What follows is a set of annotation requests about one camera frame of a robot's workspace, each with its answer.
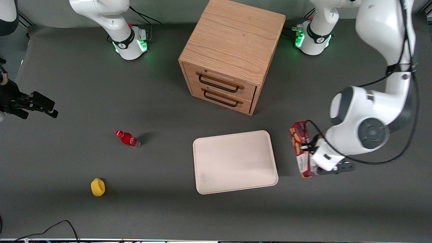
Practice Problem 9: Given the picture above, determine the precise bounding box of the wooden drawer cabinet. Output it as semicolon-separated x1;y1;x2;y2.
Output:
178;0;286;116

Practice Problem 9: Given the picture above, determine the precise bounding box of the long black table cable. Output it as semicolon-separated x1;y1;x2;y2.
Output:
13;220;80;242

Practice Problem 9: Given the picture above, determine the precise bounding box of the black base cable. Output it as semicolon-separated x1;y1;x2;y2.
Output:
129;5;163;26
283;8;316;38

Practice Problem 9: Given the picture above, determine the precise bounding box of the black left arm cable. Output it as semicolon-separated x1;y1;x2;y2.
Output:
305;0;421;166

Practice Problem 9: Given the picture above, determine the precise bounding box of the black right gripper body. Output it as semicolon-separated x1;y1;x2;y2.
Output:
0;77;32;117

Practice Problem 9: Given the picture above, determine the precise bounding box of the red cookie box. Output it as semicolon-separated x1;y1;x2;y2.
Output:
290;120;318;179

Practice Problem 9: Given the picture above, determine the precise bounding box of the black right base cable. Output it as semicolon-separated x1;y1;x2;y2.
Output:
129;5;163;26

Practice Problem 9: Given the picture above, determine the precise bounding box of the black left base cable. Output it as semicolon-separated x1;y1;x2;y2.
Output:
283;8;316;38

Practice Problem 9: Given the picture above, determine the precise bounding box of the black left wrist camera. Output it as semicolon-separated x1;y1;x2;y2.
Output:
317;162;355;176

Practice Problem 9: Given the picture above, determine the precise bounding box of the yellow oval toy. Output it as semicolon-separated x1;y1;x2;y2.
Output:
90;178;106;197

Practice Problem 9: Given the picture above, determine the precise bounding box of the black drawer handle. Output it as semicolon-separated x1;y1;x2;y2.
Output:
198;73;244;93
203;88;244;108

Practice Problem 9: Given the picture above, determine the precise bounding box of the white rectangular tray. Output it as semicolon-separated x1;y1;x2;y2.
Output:
193;130;279;195

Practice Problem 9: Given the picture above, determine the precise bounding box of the red soda bottle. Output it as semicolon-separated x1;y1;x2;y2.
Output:
115;130;141;148

